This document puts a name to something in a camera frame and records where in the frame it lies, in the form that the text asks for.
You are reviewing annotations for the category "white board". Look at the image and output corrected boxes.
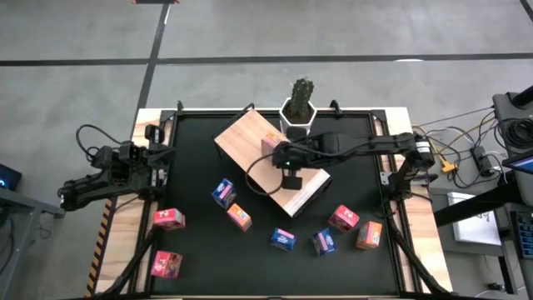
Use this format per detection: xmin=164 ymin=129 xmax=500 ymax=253
xmin=447 ymin=191 xmax=503 ymax=247

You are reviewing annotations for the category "red Froot Loops cereal box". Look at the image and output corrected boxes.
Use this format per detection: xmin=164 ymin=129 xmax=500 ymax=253
xmin=149 ymin=249 xmax=183 ymax=279
xmin=327 ymin=203 xmax=361 ymax=233
xmin=152 ymin=207 xmax=187 ymax=232

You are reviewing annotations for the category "blue Frosted Flakes cereal box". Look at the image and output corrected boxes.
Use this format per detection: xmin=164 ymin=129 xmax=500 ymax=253
xmin=211 ymin=177 xmax=238 ymax=210
xmin=311 ymin=227 xmax=338 ymax=258
xmin=270 ymin=227 xmax=297 ymax=253

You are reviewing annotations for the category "dark monitor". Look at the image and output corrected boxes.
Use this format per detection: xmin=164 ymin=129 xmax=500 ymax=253
xmin=0 ymin=162 xmax=22 ymax=192

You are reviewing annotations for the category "green cactus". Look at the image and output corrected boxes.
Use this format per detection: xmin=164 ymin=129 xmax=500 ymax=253
xmin=289 ymin=77 xmax=316 ymax=120

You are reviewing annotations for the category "black stand bar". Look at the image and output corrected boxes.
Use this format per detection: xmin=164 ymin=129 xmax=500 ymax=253
xmin=432 ymin=182 xmax=517 ymax=228

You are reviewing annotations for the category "orange Mini Wheats cereal box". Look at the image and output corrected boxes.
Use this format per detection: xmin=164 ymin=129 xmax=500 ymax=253
xmin=261 ymin=132 xmax=289 ymax=156
xmin=355 ymin=220 xmax=383 ymax=251
xmin=226 ymin=202 xmax=253 ymax=233

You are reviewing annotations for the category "tablet with blue screen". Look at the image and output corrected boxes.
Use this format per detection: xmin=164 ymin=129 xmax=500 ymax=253
xmin=501 ymin=149 xmax=533 ymax=174

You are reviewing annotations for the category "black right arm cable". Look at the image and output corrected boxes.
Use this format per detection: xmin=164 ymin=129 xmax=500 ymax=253
xmin=245 ymin=152 xmax=292 ymax=197

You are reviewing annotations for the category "black metal table frame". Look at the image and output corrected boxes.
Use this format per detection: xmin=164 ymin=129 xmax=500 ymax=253
xmin=99 ymin=99 xmax=455 ymax=299

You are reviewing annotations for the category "grey equipment housing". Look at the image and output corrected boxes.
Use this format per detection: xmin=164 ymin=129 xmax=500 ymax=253
xmin=491 ymin=85 xmax=533 ymax=155

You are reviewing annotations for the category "yellow black hazard tape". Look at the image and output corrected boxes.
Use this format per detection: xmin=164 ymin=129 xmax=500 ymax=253
xmin=85 ymin=197 xmax=116 ymax=298

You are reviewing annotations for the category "grey desk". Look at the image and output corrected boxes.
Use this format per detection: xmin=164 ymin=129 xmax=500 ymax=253
xmin=0 ymin=187 xmax=67 ymax=299

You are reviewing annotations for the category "black power brick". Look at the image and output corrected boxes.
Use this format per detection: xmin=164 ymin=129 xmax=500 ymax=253
xmin=470 ymin=145 xmax=495 ymax=176

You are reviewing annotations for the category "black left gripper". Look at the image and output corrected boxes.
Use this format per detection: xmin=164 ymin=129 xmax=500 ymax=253
xmin=139 ymin=123 xmax=177 ymax=188

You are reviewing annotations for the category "black keyboard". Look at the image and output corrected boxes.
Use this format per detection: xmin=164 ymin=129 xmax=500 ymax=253
xmin=510 ymin=210 xmax=533 ymax=259

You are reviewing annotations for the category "grey cable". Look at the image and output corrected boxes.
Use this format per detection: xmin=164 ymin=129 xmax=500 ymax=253
xmin=411 ymin=107 xmax=496 ymax=128

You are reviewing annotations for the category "white hexagonal plant pot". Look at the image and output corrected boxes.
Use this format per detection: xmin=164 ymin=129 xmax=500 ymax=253
xmin=277 ymin=97 xmax=318 ymax=137

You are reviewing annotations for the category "coiled black cable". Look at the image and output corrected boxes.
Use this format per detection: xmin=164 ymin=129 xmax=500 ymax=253
xmin=497 ymin=117 xmax=533 ymax=151

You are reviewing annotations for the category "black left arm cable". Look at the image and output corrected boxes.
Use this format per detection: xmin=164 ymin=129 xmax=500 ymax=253
xmin=74 ymin=123 xmax=126 ymax=162

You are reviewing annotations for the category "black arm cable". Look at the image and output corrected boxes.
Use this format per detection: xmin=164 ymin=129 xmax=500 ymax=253
xmin=245 ymin=152 xmax=292 ymax=197
xmin=74 ymin=123 xmax=126 ymax=162

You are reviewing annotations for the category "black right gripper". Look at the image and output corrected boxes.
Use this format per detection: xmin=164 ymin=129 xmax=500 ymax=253
xmin=271 ymin=127 xmax=321 ymax=192

